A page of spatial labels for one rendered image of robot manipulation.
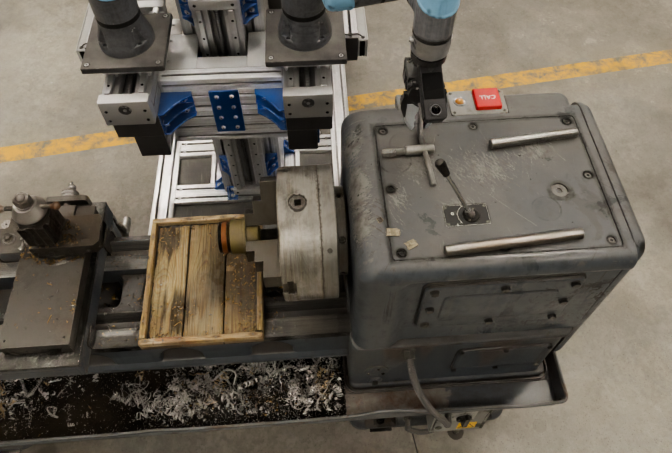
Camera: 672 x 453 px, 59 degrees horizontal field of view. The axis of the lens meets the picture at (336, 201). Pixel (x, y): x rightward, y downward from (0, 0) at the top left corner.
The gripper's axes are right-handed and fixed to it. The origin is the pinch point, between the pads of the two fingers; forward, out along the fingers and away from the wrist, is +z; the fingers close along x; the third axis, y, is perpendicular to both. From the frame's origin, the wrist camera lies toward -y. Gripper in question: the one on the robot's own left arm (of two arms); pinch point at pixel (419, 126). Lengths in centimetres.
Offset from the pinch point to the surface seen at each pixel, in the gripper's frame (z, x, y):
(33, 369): 38, 91, -35
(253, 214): 15.9, 37.9, -9.9
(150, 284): 39, 67, -14
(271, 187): 11.0, 33.3, -6.1
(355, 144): 5.3, 13.8, 0.4
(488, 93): 2.9, -18.5, 11.6
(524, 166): 4.1, -22.2, -9.4
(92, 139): 130, 131, 115
